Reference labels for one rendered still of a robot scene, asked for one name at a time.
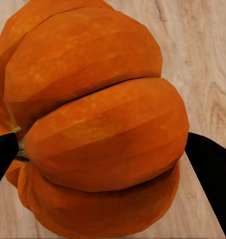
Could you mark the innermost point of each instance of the pumpkin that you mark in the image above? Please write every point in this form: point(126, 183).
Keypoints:
point(100, 133)

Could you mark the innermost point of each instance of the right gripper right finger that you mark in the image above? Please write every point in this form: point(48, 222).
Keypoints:
point(208, 160)

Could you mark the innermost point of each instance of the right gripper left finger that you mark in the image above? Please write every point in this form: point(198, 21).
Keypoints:
point(8, 150)

